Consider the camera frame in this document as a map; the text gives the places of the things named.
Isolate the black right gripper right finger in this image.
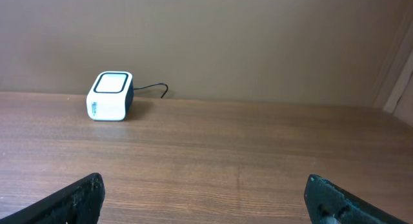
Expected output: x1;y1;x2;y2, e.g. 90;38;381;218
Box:
304;174;406;224

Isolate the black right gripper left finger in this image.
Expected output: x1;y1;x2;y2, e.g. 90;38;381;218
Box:
1;172;105;224

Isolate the black scanner cable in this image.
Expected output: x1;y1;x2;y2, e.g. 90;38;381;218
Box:
132;83;169;99

